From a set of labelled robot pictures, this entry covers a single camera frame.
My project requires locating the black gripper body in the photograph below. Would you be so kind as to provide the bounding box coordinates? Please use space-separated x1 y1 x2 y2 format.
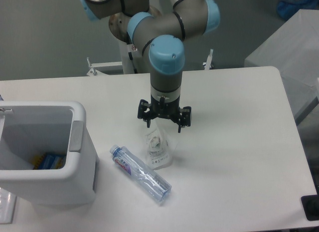
150 97 180 119

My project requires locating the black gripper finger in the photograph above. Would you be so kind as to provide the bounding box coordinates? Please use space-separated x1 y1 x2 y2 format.
137 99 157 128
171 106 191 132

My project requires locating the white plastic wrapper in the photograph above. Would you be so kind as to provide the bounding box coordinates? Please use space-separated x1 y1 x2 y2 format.
144 118 178 170

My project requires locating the clear plastic water bottle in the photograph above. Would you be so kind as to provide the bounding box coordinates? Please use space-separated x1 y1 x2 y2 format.
110 145 172 204

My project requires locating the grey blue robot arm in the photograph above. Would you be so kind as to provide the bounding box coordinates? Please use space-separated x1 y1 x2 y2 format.
80 0 220 128

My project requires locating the white trash can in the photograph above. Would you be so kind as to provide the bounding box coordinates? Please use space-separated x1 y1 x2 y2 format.
0 101 99 205

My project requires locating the blue yellow trash in bin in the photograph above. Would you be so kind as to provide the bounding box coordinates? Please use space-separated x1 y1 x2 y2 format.
32 153 66 170

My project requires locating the white covered side table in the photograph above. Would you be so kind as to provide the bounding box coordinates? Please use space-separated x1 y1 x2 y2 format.
244 9 319 124

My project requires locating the blue bag in background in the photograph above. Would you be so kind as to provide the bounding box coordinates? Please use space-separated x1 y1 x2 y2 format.
276 0 319 20

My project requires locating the black device at table edge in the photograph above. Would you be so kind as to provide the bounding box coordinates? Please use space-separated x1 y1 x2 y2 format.
301 195 319 221

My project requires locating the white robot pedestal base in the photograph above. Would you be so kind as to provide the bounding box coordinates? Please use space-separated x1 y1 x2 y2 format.
108 6 163 74

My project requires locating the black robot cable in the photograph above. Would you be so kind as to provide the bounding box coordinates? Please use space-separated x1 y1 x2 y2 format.
126 31 139 74

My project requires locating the white left mounting bracket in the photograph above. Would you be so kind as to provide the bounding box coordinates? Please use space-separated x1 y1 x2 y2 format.
86 57 124 76

